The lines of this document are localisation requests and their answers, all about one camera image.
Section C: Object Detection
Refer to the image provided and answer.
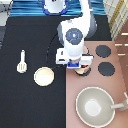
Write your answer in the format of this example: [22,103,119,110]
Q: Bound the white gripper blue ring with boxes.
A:
[55,48,93,69]

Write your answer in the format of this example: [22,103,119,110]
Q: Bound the pink toy pot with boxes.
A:
[74,65,90,75]

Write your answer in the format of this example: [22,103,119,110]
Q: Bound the cream slotted spatula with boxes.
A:
[17,50,27,73]

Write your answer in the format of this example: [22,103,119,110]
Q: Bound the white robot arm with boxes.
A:
[42,0,97,69]

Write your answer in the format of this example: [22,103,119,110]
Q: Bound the cream round plate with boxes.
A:
[34,67,54,86]

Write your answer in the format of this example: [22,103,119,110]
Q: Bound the black burner disc rear-right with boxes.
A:
[96,45,111,58]

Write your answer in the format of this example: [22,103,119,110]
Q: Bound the black burner disc front-right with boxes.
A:
[98,62,115,76]

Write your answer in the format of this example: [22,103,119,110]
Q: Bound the pink toy stove board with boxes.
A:
[66,41,128,128]

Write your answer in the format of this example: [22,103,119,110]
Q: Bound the black table mat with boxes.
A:
[0,15,114,128]

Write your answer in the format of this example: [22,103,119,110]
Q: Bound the large grey-white wok pan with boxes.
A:
[75,87,128,128]

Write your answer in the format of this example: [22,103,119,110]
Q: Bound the black cable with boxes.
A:
[45,33,66,69]

